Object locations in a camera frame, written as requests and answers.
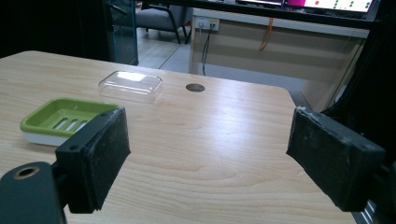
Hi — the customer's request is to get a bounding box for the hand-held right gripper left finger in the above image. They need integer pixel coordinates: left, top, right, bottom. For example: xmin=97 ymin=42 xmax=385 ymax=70
xmin=54 ymin=106 xmax=132 ymax=215

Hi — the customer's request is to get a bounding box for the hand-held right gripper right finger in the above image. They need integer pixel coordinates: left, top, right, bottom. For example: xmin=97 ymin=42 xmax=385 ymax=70
xmin=286 ymin=105 xmax=387 ymax=213

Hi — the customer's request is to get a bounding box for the green and white soap dish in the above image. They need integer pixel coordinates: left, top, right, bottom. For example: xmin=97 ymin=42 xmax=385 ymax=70
xmin=20 ymin=97 xmax=120 ymax=147

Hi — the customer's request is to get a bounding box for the clear plastic lid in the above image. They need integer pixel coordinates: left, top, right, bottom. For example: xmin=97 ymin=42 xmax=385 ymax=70
xmin=98 ymin=70 xmax=163 ymax=105

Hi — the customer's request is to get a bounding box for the beige desk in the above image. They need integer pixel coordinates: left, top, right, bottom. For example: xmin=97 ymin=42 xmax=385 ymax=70
xmin=188 ymin=7 xmax=371 ymax=113

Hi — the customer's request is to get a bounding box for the round table grommet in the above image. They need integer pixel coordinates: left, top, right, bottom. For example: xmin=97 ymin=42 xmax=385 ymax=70
xmin=185 ymin=83 xmax=206 ymax=93

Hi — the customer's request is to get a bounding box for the glass partition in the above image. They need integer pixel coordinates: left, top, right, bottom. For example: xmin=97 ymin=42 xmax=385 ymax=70
xmin=107 ymin=0 xmax=139 ymax=66

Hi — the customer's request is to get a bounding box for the grey armchair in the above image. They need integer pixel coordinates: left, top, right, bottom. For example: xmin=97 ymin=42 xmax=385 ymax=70
xmin=135 ymin=2 xmax=192 ymax=45

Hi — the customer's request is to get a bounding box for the orange cable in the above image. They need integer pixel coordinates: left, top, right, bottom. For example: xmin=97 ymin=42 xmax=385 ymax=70
xmin=259 ymin=17 xmax=275 ymax=52

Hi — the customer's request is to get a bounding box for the black cable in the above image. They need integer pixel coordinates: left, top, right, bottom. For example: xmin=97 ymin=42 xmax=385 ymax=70
xmin=201 ymin=23 xmax=217 ymax=77

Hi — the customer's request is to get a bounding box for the white wall socket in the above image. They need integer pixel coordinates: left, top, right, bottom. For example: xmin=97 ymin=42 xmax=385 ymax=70
xmin=194 ymin=16 xmax=220 ymax=32

